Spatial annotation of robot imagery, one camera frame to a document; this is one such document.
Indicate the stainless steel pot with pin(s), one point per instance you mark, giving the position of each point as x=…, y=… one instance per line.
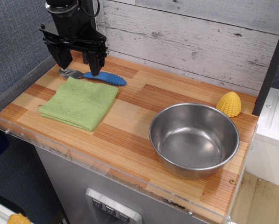
x=192, y=140

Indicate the yellow toy corn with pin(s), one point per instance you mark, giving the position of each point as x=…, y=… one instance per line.
x=230, y=104

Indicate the yellow object at bottom left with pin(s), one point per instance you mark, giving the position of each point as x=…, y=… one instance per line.
x=18, y=219

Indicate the clear acrylic table guard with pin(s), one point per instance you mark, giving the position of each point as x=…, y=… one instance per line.
x=117, y=158

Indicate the green folded towel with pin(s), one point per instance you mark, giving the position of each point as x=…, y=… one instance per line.
x=80, y=103

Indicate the silver toy dispenser panel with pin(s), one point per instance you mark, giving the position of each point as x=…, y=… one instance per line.
x=109, y=211

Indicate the blue-handled metal spoon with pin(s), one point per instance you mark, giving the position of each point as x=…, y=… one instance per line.
x=102, y=76

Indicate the white cabinet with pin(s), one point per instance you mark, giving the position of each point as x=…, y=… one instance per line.
x=263, y=157

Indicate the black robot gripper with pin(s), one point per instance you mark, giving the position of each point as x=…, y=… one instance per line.
x=72, y=28

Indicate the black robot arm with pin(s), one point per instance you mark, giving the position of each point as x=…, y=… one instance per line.
x=64, y=4

